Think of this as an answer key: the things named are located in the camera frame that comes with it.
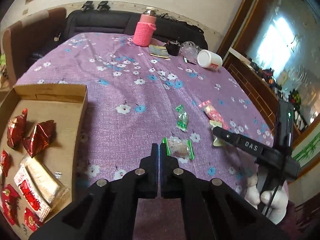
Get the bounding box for green clear candy wrapper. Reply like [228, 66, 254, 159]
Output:
[175, 104, 189, 132]

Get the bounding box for cream white candy packet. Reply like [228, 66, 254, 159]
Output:
[209, 119, 228, 147]

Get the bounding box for pink long snack packet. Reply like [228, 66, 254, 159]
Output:
[198, 100, 229, 130]

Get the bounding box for beige cracker packet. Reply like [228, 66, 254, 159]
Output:
[21, 154, 69, 209]

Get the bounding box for white red candy packet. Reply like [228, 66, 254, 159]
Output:
[14, 165, 52, 222]

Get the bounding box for dark red pyramid snack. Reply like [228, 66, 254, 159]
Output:
[22, 120, 55, 158]
[7, 108, 28, 149]

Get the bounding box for small red twist candy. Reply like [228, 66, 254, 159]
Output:
[1, 150, 11, 177]

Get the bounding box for long red cartoon snack packet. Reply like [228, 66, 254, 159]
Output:
[1, 184, 20, 225]

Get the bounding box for white gloved right hand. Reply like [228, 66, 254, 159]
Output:
[245, 173, 289, 225]

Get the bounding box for purple floral tablecloth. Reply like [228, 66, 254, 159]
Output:
[15, 31, 276, 240]

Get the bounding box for wooden cabinet with mirror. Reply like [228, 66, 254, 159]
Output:
[217, 0, 319, 173]

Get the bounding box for shallow cardboard box tray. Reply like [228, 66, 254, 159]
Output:
[1, 83, 87, 239]

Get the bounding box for white plastic jar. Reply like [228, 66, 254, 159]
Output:
[197, 49, 222, 71]

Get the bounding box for small booklet on table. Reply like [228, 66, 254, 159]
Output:
[149, 44, 170, 59]

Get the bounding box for clear plastic bag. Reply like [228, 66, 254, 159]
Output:
[180, 41, 201, 62]

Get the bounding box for black small cup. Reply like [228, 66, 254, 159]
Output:
[165, 41, 181, 56]

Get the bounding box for pink sleeved water bottle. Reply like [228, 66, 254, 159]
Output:
[133, 7, 158, 47]

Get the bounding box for black leather sofa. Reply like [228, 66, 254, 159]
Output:
[27, 10, 208, 67]

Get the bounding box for brown fabric armchair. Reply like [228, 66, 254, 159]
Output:
[2, 7, 67, 86]

